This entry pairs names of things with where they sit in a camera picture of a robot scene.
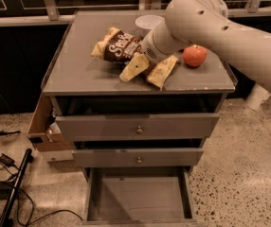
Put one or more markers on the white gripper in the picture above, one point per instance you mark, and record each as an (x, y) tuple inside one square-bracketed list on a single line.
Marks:
[(151, 50)]

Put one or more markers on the brown chip bag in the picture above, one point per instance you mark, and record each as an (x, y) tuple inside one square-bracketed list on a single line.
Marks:
[(120, 46)]

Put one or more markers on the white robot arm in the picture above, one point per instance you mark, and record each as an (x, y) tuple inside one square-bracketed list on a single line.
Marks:
[(204, 22)]

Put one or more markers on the top grey drawer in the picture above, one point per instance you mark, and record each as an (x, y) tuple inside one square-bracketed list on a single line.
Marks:
[(118, 127)]

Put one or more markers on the grey drawer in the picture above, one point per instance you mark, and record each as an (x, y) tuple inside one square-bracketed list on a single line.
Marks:
[(156, 196), (118, 127), (137, 157)]

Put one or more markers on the grey drawer cabinet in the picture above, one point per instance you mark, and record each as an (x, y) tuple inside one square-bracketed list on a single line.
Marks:
[(80, 84)]

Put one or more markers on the middle grey drawer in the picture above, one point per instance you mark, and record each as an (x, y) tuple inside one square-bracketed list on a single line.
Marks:
[(137, 157)]

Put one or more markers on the bottom grey drawer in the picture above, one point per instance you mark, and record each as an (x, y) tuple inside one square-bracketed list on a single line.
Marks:
[(156, 196)]

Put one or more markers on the white ceramic bowl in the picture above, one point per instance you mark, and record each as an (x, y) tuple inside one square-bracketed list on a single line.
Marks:
[(144, 24)]

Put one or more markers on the red apple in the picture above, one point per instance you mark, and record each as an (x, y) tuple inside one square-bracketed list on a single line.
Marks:
[(194, 55)]

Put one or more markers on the metal window railing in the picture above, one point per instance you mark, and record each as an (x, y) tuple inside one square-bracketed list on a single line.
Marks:
[(78, 3)]

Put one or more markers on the cardboard box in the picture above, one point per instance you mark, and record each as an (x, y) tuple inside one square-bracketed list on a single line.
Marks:
[(45, 136)]

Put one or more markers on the black pole stand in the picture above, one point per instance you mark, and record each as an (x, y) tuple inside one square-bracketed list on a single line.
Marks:
[(14, 189)]

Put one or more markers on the black power adapter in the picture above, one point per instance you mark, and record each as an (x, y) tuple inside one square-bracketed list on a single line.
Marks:
[(6, 161)]

